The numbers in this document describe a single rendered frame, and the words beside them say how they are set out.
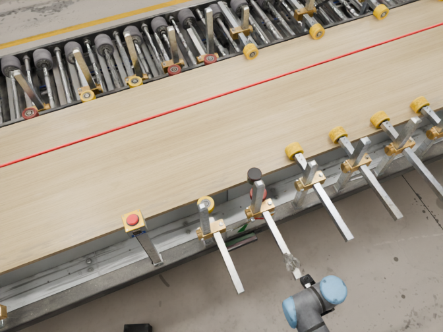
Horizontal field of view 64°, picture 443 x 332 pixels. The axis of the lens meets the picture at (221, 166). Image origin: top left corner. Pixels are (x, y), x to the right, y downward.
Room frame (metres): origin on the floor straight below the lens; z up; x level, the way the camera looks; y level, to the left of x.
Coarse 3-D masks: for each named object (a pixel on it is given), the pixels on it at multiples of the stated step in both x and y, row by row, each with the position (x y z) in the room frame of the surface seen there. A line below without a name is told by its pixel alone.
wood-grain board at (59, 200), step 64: (256, 64) 1.59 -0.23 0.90; (384, 64) 1.55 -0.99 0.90; (0, 128) 1.18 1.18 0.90; (64, 128) 1.17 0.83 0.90; (128, 128) 1.15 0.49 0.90; (192, 128) 1.13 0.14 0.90; (256, 128) 1.12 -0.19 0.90; (320, 128) 1.10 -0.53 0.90; (0, 192) 0.79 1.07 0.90; (64, 192) 0.78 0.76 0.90; (128, 192) 0.77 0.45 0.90; (192, 192) 0.75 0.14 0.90; (0, 256) 0.48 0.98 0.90
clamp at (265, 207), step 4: (264, 200) 0.71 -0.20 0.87; (268, 200) 0.71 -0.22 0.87; (264, 204) 0.69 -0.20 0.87; (272, 204) 0.69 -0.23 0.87; (248, 208) 0.68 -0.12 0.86; (264, 208) 0.67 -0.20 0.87; (268, 208) 0.67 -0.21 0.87; (272, 208) 0.67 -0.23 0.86; (248, 212) 0.66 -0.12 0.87; (252, 212) 0.65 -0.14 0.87; (260, 212) 0.65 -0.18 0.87; (248, 216) 0.64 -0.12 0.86; (252, 216) 0.64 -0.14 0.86; (256, 216) 0.65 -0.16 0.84
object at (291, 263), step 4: (284, 256) 0.44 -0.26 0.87; (288, 256) 0.44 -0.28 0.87; (292, 256) 0.44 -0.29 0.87; (284, 260) 0.42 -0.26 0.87; (288, 260) 0.43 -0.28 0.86; (292, 260) 0.42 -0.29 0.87; (296, 260) 0.42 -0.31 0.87; (288, 264) 0.41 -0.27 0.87; (292, 264) 0.41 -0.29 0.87; (296, 264) 0.41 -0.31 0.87; (288, 268) 0.39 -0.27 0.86; (292, 268) 0.39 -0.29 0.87
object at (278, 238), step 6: (264, 216) 0.64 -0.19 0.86; (270, 216) 0.64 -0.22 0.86; (270, 222) 0.61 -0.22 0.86; (270, 228) 0.58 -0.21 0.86; (276, 228) 0.58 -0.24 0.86; (276, 234) 0.55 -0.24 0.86; (276, 240) 0.52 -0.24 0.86; (282, 240) 0.52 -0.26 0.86; (282, 246) 0.49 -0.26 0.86; (282, 252) 0.46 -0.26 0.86; (288, 252) 0.46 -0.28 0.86; (294, 276) 0.36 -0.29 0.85; (300, 276) 0.36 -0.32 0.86
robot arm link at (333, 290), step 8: (328, 280) 0.26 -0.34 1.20; (336, 280) 0.26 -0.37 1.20; (320, 288) 0.24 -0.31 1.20; (328, 288) 0.24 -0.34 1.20; (336, 288) 0.24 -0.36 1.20; (344, 288) 0.24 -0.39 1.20; (328, 296) 0.21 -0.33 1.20; (336, 296) 0.21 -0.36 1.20; (344, 296) 0.21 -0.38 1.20; (328, 304) 0.19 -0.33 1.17; (336, 304) 0.19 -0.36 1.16
